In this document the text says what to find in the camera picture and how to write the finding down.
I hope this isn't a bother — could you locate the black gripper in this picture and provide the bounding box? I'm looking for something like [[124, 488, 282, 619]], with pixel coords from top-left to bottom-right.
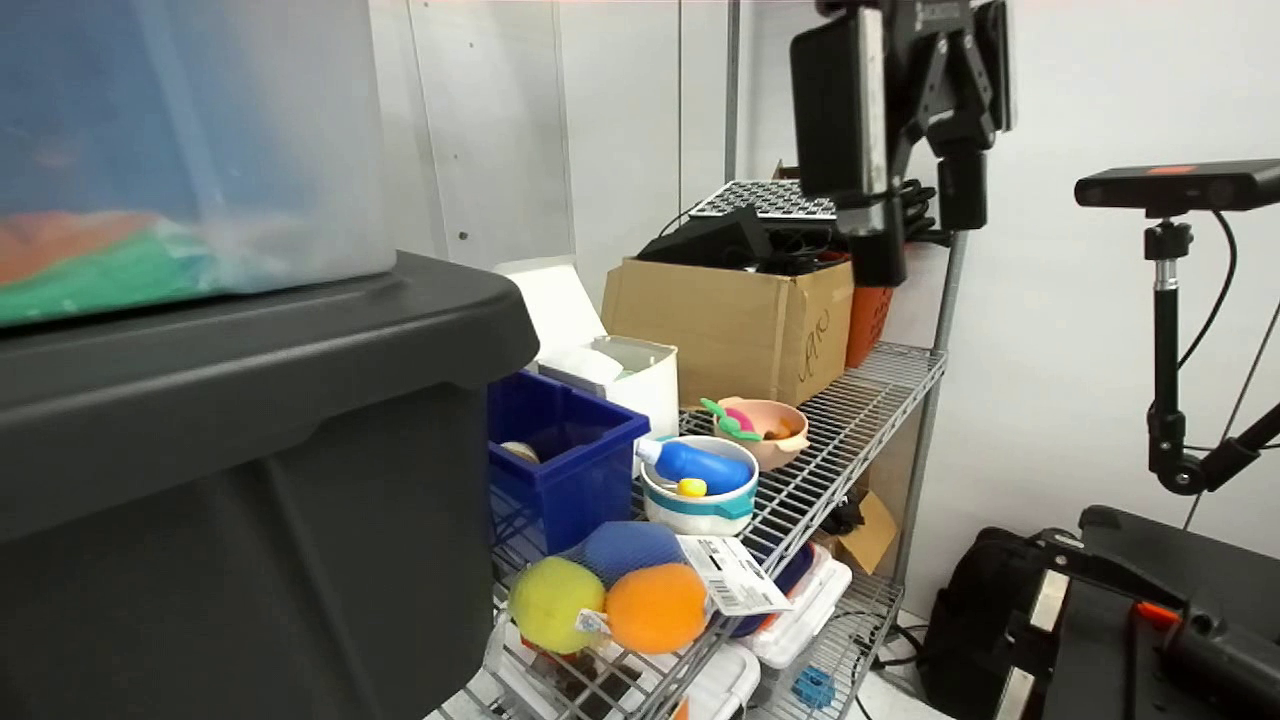
[[853, 0, 1018, 289]]

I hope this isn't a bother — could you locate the large cardboard box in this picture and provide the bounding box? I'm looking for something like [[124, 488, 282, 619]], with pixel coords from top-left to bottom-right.
[[599, 255, 858, 413]]

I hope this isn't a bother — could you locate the blue toy bottle yellow cap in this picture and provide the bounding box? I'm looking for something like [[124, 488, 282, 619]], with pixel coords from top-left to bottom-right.
[[652, 437, 757, 505]]

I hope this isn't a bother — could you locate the small cardboard box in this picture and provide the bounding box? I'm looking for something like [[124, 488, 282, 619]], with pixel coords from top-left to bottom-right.
[[816, 492, 904, 578]]

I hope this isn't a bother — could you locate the white cardboard box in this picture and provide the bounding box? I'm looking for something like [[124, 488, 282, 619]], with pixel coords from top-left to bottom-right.
[[505, 259, 684, 439]]

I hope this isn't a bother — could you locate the blue plastic box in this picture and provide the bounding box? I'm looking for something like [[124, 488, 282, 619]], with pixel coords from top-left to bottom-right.
[[485, 368, 658, 560]]

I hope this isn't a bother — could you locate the orange basket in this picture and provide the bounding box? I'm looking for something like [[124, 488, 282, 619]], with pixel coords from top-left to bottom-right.
[[844, 279, 899, 373]]

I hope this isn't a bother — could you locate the black keyboard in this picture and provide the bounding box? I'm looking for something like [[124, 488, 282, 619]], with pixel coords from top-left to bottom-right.
[[684, 177, 844, 232]]

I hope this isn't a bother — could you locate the pink bowl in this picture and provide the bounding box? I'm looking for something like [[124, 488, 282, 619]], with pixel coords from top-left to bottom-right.
[[702, 390, 811, 472]]

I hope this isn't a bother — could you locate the white teal bowl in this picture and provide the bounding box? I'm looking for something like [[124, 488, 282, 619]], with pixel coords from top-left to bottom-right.
[[635, 431, 763, 540]]

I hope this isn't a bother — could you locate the white barcode tag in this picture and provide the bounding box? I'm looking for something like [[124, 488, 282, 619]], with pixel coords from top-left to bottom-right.
[[677, 530, 793, 619]]

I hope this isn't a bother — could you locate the black backpack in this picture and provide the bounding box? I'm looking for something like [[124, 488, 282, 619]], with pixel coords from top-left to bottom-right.
[[917, 524, 1093, 720]]

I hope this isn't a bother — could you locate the white plastic container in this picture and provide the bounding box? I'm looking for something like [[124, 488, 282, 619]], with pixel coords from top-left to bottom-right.
[[737, 545, 858, 671]]

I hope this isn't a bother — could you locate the blue ball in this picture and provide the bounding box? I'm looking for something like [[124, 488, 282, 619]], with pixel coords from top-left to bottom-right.
[[572, 516, 693, 589]]

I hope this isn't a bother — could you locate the orange ball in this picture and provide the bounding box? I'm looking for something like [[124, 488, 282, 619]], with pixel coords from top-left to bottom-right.
[[599, 560, 716, 658]]

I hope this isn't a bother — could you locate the small blue round object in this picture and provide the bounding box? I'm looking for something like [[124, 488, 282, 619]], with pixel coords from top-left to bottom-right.
[[789, 658, 842, 716]]

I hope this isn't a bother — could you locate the yellow ball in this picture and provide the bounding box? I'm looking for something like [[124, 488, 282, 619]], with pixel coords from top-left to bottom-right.
[[510, 556, 613, 658]]

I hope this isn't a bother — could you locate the clear plastic bin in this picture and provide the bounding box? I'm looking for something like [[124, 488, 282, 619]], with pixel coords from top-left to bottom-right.
[[0, 0, 399, 331]]

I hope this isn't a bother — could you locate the dark grey storage tote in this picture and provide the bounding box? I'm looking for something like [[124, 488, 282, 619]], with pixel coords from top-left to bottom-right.
[[0, 252, 542, 720]]

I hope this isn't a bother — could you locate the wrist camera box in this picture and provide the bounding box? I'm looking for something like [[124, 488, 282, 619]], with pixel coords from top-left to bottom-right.
[[793, 3, 898, 246]]

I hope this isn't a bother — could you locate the metal wire shelf rack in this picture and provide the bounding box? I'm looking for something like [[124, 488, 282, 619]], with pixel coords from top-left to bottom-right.
[[437, 0, 974, 720]]

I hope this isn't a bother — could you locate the black external camera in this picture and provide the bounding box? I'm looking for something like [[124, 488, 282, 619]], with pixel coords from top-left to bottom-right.
[[1073, 155, 1280, 216]]

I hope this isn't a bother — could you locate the black camera stand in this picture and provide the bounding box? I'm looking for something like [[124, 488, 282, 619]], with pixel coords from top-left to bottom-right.
[[1137, 210, 1280, 501]]

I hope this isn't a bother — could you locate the thin black camera cable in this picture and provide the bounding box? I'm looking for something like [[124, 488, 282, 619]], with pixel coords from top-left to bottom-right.
[[1172, 206, 1246, 377]]

